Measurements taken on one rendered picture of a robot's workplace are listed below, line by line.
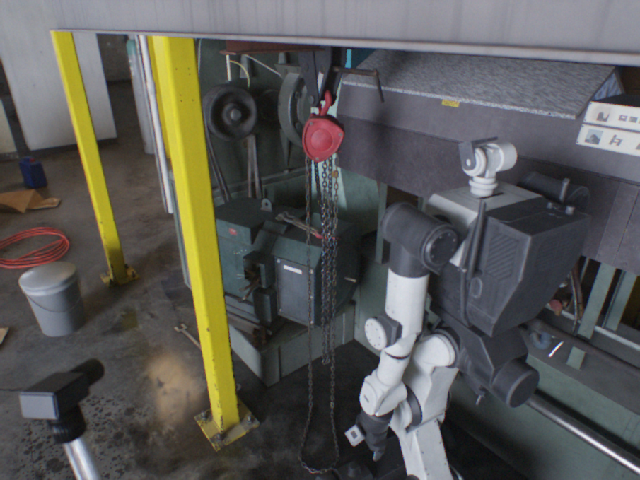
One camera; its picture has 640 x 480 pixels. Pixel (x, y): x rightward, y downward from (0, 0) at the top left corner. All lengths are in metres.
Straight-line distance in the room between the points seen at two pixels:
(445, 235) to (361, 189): 1.65
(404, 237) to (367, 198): 1.63
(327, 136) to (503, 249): 0.81
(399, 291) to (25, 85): 6.77
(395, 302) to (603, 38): 0.63
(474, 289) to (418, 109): 1.06
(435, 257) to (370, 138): 1.30
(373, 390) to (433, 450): 0.51
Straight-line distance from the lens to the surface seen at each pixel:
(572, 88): 1.66
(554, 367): 1.85
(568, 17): 0.61
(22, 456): 2.52
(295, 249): 1.94
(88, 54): 7.46
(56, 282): 2.93
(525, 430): 2.09
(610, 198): 1.59
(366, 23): 0.80
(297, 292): 1.99
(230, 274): 2.24
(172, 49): 1.46
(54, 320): 3.07
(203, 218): 1.60
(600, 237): 1.63
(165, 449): 2.27
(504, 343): 1.17
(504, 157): 1.05
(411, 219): 0.90
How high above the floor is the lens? 1.73
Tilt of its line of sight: 27 degrees down
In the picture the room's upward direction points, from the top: straight up
